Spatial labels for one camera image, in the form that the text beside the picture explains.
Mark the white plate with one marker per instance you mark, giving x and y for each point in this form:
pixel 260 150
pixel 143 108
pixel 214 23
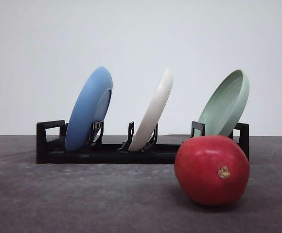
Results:
pixel 152 111

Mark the red pomegranate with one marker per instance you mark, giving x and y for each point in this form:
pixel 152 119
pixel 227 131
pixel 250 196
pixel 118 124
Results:
pixel 211 169

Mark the blue plate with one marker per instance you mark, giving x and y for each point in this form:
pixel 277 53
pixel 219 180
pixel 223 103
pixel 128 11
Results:
pixel 91 105

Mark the green plate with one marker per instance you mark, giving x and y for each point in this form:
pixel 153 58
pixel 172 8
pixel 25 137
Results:
pixel 224 105

